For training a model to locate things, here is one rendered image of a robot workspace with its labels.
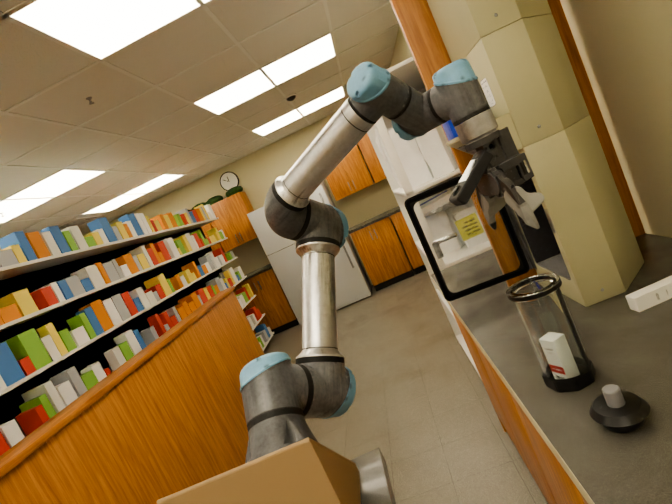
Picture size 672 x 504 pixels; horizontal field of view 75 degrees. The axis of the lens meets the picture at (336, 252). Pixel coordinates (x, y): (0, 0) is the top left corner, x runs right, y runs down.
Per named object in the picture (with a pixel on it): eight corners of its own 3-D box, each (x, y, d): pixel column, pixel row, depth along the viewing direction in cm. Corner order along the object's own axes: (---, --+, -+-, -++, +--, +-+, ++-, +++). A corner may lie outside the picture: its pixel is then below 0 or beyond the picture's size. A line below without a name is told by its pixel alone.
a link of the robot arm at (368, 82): (241, 202, 112) (363, 43, 83) (278, 213, 118) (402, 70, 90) (246, 238, 105) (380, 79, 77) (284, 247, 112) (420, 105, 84)
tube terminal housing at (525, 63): (610, 252, 149) (528, 35, 140) (678, 271, 117) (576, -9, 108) (539, 281, 152) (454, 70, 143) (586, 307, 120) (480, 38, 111)
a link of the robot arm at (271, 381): (235, 433, 89) (226, 373, 97) (290, 430, 97) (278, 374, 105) (264, 406, 82) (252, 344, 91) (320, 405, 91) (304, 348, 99)
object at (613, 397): (633, 398, 80) (621, 367, 79) (667, 426, 71) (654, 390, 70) (584, 416, 81) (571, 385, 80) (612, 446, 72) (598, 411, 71)
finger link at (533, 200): (563, 208, 80) (529, 175, 85) (537, 223, 80) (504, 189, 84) (557, 217, 83) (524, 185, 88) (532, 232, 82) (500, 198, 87)
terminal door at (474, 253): (531, 271, 150) (487, 163, 145) (446, 303, 157) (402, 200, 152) (530, 270, 151) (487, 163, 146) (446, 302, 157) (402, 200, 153)
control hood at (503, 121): (489, 155, 146) (477, 127, 145) (524, 148, 114) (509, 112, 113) (456, 170, 148) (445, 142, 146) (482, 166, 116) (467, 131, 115)
